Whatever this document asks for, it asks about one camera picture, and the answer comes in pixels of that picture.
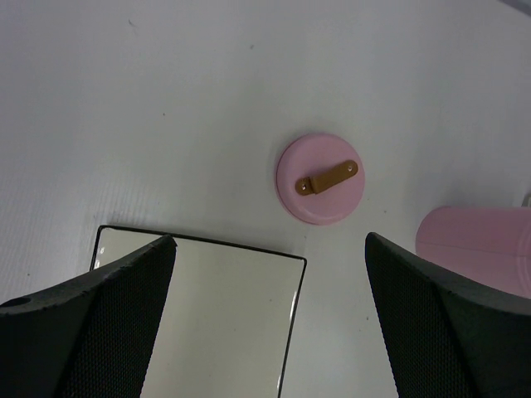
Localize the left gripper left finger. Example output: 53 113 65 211
1 235 177 397

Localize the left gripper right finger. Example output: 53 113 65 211
365 233 530 397

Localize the pink lid with brown strap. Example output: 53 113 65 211
275 133 365 226

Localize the pink cylindrical lunch box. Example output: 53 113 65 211
416 206 530 298

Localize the white square plate black rim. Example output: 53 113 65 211
90 224 308 398

